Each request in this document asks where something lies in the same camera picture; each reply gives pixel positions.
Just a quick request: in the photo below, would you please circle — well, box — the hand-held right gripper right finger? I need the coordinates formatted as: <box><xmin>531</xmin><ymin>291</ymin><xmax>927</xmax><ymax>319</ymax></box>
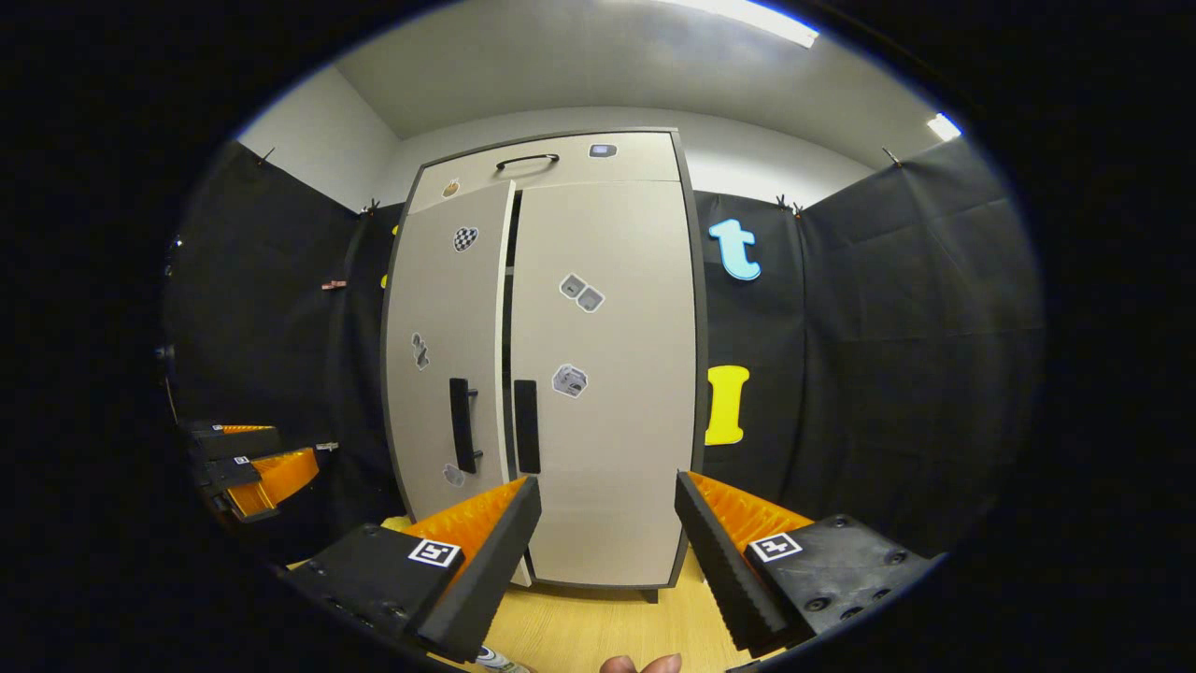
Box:
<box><xmin>673</xmin><ymin>469</ymin><xmax>937</xmax><ymax>658</ymax></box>

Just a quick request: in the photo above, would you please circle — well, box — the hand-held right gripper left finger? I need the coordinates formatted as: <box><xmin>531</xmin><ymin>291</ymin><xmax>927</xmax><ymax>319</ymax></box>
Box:
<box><xmin>280</xmin><ymin>475</ymin><xmax>543</xmax><ymax>663</ymax></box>

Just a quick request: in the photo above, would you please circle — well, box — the white cabinet door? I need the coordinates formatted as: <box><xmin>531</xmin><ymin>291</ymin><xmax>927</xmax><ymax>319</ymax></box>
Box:
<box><xmin>509</xmin><ymin>178</ymin><xmax>697</xmax><ymax>588</ymax></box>
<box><xmin>383</xmin><ymin>179</ymin><xmax>517</xmax><ymax>588</ymax></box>

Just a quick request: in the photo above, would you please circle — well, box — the grey white cabinet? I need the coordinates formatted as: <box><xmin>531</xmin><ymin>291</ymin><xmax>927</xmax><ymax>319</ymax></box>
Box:
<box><xmin>378</xmin><ymin>128</ymin><xmax>711</xmax><ymax>604</ymax></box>

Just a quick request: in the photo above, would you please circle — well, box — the beige cabinet drawer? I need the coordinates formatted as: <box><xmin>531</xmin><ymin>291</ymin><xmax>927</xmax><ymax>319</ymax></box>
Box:
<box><xmin>408</xmin><ymin>131</ymin><xmax>681</xmax><ymax>214</ymax></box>

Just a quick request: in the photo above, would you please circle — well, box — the black backdrop cloth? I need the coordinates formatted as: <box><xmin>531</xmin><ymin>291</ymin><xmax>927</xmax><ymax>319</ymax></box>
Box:
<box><xmin>159</xmin><ymin>138</ymin><xmax>1046</xmax><ymax>562</ymax></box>

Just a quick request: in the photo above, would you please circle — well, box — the black door handle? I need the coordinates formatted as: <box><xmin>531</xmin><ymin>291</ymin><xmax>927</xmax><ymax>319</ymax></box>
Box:
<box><xmin>513</xmin><ymin>379</ymin><xmax>542</xmax><ymax>475</ymax></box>
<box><xmin>448</xmin><ymin>378</ymin><xmax>484</xmax><ymax>475</ymax></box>

